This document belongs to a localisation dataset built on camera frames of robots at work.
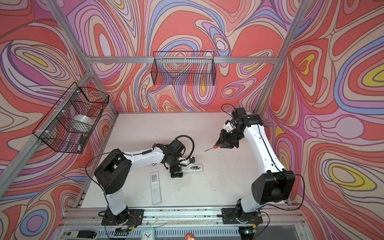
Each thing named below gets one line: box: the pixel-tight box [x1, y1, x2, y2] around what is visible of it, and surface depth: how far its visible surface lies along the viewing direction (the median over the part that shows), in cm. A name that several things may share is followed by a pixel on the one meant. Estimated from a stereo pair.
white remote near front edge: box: [150, 171, 162, 206], surface depth 83 cm
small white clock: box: [141, 227, 156, 240], surface depth 69 cm
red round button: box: [184, 232, 196, 240], surface depth 70 cm
